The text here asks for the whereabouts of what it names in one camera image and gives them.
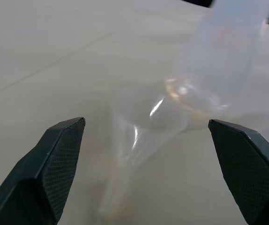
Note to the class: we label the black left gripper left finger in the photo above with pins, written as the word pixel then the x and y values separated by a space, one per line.
pixel 40 173

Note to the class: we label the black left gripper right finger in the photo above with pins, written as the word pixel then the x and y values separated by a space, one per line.
pixel 247 168

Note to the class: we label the clear plastic funnel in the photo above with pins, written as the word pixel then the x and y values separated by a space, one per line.
pixel 146 131

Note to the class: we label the translucent plastic measuring cylinder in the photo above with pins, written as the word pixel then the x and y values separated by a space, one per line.
pixel 221 65

